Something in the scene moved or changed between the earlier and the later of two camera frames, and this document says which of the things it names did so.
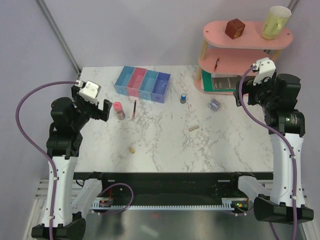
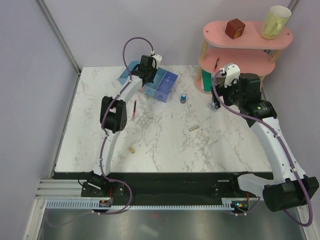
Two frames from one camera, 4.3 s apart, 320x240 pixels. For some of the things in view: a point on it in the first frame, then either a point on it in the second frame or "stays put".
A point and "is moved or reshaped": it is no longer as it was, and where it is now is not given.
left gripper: x=98 y=113 -> x=154 y=69
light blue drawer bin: x=122 y=80 is moved or reshaped
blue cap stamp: x=183 y=99 stays put
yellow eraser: x=131 y=150 stays put
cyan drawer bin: x=146 y=86 is moved or reshaped
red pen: x=133 y=116 stays put
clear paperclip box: x=214 y=104 stays put
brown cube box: x=235 y=28 stays put
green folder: x=208 y=82 stays put
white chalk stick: x=193 y=128 stays put
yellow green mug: x=276 y=18 stays put
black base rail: x=168 y=185 stays put
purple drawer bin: x=160 y=87 is moved or reshaped
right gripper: x=248 y=88 -> x=222 y=91
